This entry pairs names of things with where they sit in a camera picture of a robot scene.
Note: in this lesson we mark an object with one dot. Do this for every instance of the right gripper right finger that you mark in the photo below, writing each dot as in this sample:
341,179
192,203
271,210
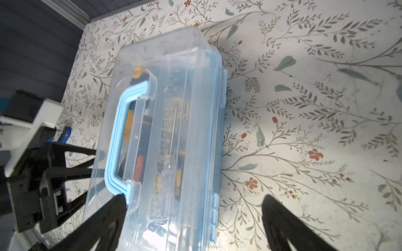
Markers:
283,228

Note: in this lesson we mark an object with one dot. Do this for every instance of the clear handle screwdriver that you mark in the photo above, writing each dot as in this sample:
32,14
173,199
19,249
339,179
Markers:
172,138

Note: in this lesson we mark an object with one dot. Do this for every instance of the blue handled pliers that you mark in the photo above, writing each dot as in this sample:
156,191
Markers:
65,135

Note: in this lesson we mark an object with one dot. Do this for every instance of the thin black screwdriver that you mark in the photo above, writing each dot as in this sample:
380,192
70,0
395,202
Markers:
160,162

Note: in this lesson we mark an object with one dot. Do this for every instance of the floral table mat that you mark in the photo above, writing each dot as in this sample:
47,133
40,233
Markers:
313,110

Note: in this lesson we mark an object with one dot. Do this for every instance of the yellow black stubby screwdriver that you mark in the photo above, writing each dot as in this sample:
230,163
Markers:
136,78

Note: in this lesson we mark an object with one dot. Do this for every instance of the light blue plastic tool box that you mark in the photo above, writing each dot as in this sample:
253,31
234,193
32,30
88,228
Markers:
183,70

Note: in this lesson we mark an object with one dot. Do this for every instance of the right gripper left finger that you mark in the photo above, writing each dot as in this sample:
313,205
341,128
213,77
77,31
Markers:
100,232

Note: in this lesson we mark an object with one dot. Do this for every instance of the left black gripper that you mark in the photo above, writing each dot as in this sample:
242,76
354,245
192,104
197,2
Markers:
36,190

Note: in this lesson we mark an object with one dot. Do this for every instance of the black orange screwdriver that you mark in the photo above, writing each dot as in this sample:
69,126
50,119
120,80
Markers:
142,150

